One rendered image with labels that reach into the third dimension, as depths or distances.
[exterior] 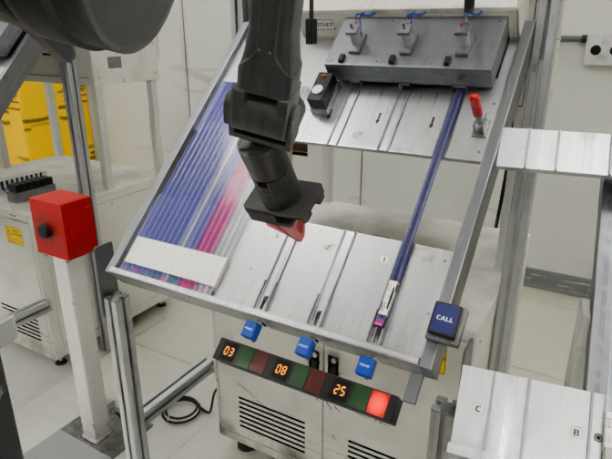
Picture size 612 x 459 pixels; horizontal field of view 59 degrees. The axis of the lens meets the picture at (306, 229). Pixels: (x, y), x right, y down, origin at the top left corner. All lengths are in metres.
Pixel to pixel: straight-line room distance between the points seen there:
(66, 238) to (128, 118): 2.54
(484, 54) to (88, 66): 1.43
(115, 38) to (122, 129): 3.87
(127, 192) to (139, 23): 2.04
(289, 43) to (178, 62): 3.04
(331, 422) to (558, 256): 1.69
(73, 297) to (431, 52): 1.12
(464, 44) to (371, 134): 0.24
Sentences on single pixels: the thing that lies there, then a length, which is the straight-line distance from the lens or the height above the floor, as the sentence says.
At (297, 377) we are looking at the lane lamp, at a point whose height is 0.66.
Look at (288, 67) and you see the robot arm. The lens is 0.60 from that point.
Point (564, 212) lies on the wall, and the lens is 2.77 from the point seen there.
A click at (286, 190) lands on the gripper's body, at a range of 0.73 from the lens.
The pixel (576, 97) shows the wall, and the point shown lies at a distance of 2.68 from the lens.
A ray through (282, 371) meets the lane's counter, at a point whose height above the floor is 0.66.
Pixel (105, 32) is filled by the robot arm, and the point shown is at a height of 1.20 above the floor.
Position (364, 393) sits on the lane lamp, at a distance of 0.89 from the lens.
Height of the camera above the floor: 1.20
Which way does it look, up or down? 20 degrees down
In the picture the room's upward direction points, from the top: straight up
